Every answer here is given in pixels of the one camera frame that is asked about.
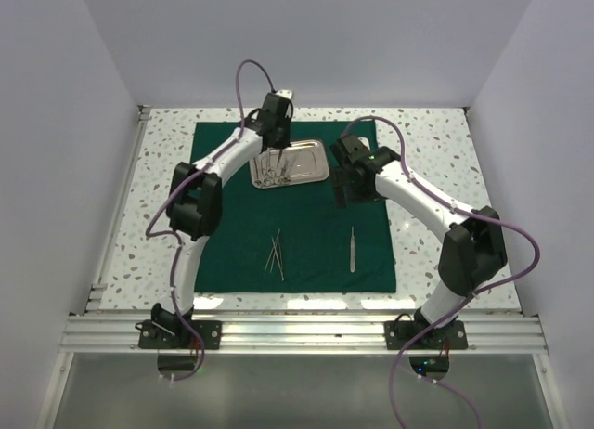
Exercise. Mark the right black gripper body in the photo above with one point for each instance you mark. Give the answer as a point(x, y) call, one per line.
point(352, 187)

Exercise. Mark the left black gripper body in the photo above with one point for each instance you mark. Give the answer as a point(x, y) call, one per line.
point(284, 128)

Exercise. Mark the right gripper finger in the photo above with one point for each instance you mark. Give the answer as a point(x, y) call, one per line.
point(338, 182)
point(366, 197)

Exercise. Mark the stainless steel instrument tray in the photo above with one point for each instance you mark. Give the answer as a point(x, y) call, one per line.
point(311, 165)

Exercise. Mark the steel scalpel handle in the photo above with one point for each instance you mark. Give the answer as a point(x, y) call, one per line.
point(352, 256)

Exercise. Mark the dark green surgical cloth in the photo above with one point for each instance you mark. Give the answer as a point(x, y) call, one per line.
point(314, 242)

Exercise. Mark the thin steel tweezers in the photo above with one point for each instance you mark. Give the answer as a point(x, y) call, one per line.
point(273, 255)
point(280, 259)

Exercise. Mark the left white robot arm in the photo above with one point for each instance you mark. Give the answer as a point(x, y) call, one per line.
point(195, 203)

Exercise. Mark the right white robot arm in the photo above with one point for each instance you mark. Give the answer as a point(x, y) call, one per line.
point(473, 249)

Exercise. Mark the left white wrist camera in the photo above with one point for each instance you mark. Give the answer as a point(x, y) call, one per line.
point(285, 93)

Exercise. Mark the steel ring-handled scissors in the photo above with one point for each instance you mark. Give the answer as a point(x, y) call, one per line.
point(265, 173)

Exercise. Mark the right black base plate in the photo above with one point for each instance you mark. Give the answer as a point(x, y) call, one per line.
point(404, 333)

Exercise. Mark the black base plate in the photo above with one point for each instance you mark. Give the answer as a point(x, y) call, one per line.
point(155, 336)
point(404, 333)

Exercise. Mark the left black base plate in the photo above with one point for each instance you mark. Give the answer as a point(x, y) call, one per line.
point(155, 336)

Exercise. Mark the aluminium front rail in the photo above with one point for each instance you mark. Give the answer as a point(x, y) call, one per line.
point(312, 333)

